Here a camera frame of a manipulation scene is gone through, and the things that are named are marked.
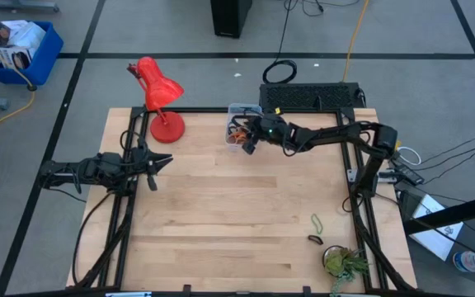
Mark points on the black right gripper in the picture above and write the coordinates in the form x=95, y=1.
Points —
x=272, y=128

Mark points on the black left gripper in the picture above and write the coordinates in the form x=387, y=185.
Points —
x=142, y=161

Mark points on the orange rubber band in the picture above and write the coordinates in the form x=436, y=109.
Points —
x=237, y=135

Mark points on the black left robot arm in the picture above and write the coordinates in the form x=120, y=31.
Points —
x=68, y=171

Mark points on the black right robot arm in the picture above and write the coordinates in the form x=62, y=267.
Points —
x=336, y=134

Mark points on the clear plastic bin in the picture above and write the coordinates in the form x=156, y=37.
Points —
x=231, y=146

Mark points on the green rubber band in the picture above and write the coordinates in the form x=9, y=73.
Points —
x=319, y=227

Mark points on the small black rubber band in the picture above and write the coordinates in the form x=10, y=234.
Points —
x=311, y=237

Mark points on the black perforated metal box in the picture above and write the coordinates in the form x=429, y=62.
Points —
x=303, y=95

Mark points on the red desk lamp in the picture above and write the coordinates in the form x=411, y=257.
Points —
x=163, y=88

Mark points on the black computer tower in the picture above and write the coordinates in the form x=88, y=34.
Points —
x=229, y=18

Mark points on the yellow plug connector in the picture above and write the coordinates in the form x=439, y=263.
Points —
x=397, y=145

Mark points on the blue plastic crate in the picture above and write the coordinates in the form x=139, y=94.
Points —
x=45, y=57

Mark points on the black power adapter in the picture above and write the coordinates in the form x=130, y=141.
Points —
x=408, y=173

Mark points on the small potted green plant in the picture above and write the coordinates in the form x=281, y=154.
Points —
x=342, y=264

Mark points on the white printed cardboard box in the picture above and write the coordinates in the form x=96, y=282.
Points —
x=12, y=57
x=23, y=35

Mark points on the white printed paper box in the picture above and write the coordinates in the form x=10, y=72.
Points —
x=431, y=241

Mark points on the black metal bar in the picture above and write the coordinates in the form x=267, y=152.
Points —
x=448, y=214

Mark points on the white and blue bottle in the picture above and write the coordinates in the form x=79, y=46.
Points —
x=474, y=260

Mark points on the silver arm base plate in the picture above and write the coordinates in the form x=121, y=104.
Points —
x=351, y=175

